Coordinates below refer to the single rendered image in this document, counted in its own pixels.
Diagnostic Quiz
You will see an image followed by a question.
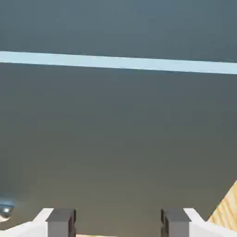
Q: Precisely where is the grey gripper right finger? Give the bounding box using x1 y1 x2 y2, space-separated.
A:
160 208 237 237

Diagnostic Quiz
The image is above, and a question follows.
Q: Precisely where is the shiny metal door handle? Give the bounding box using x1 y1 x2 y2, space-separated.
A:
0 193 15 223

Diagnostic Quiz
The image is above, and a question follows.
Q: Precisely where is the light blue painted cabinet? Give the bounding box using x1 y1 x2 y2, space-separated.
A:
0 0 237 237

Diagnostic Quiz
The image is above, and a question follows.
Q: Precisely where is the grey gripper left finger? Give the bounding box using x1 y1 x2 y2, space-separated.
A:
0 208 77 237

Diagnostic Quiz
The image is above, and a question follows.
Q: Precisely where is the dark grey-blue cabinet door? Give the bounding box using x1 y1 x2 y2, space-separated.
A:
0 62 237 237
0 0 237 64

